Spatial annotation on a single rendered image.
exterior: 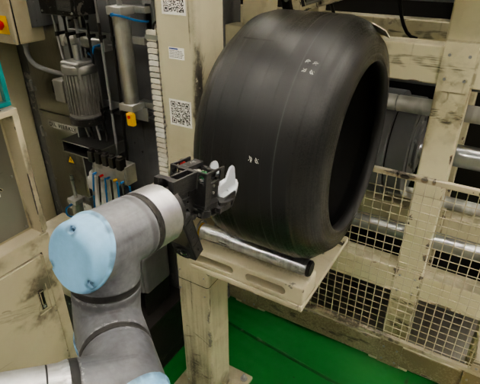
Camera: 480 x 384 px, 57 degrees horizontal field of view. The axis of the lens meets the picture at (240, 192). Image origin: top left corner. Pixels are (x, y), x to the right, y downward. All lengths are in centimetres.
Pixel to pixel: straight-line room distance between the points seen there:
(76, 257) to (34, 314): 95
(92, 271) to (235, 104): 50
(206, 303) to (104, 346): 103
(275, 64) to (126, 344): 60
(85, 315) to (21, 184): 79
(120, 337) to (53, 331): 103
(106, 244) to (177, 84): 74
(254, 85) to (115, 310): 52
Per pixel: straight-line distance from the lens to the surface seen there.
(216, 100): 94
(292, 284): 117
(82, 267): 55
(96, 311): 60
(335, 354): 218
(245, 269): 121
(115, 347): 55
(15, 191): 136
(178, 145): 128
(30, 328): 151
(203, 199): 69
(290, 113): 86
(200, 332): 169
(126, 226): 57
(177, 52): 119
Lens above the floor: 163
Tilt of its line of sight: 29 degrees down
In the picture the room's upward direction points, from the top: straight up
